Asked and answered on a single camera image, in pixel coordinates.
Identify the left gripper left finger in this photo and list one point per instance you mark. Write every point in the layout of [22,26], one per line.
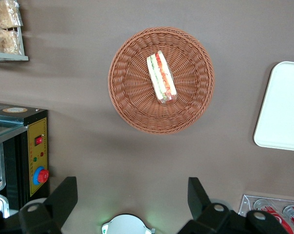
[56,202]

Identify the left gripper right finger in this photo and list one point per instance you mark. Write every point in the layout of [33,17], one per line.
[200,207]

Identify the sandwich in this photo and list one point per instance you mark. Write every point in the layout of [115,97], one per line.
[161,78]

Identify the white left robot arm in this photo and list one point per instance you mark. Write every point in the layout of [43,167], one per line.
[127,225]

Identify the round brown wicker basket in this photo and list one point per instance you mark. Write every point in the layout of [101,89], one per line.
[132,97]

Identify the cream rectangular tray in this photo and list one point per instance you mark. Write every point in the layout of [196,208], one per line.
[283,107]

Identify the red knob blue base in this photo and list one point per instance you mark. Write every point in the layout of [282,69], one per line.
[42,176]

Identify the clear acrylic bottle rack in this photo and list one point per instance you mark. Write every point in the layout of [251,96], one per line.
[246,207]

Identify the grey snack rack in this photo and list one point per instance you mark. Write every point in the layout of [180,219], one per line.
[20,58]

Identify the clear bag of crackers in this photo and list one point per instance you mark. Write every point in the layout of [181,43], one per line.
[4,13]
[5,41]

